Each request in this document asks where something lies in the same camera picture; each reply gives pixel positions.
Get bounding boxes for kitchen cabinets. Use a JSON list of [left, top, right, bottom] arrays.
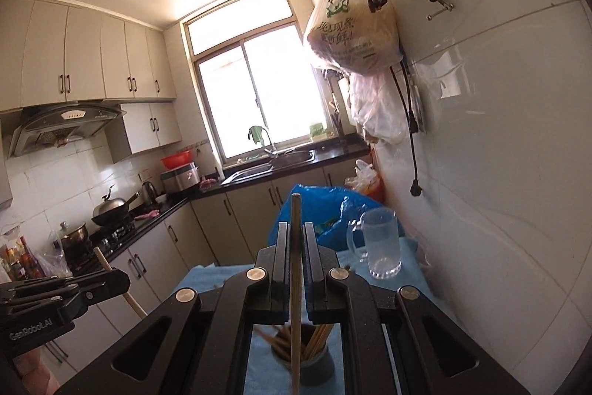
[[41, 145, 369, 383], [0, 0, 184, 211]]

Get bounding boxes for clear glass mug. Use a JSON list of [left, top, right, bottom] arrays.
[[346, 208, 402, 280]]

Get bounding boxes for blue plastic bag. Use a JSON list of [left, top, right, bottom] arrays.
[[267, 184, 383, 252]]

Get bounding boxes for bamboo chopstick three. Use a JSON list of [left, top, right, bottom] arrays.
[[302, 324, 333, 361]]

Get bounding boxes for kitchen window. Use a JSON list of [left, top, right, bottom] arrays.
[[186, 0, 328, 165]]

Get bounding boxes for dark grey utensil holder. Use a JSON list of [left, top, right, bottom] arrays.
[[271, 324, 335, 386]]

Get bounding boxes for printed plastic shopping bag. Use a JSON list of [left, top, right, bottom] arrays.
[[303, 0, 402, 76]]

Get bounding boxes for black power plug cable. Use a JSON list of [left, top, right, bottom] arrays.
[[390, 61, 425, 198]]

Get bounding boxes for bamboo chopstick five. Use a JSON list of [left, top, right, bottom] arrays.
[[93, 247, 148, 319]]

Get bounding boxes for bamboo chopstick one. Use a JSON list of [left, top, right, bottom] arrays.
[[253, 326, 291, 361]]

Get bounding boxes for bamboo chopstick eight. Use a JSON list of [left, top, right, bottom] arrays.
[[290, 194, 302, 395]]

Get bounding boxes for black wok with handle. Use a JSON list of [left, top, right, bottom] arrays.
[[91, 185, 141, 227]]

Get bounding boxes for red plastic basin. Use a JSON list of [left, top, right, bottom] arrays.
[[161, 149, 193, 170]]

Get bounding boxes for range hood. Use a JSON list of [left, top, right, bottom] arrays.
[[8, 102, 125, 157]]

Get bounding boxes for sauce bottles group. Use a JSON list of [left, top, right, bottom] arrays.
[[1, 237, 45, 282]]

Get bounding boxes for upper kitchen cabinets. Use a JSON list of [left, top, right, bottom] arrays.
[[0, 0, 184, 211]]

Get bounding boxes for steel cooking pot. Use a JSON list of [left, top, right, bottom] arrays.
[[59, 221, 92, 265]]

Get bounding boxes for lower kitchen cabinets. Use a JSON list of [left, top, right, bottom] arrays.
[[41, 145, 369, 383]]

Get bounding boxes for translucent pink plastic bag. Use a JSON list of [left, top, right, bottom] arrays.
[[349, 72, 407, 145]]

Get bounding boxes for sink faucet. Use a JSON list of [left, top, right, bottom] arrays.
[[248, 125, 277, 157]]

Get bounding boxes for electric kettle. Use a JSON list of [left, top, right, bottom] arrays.
[[139, 180, 158, 207]]

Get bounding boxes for person left hand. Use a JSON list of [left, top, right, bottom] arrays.
[[14, 348, 60, 395]]

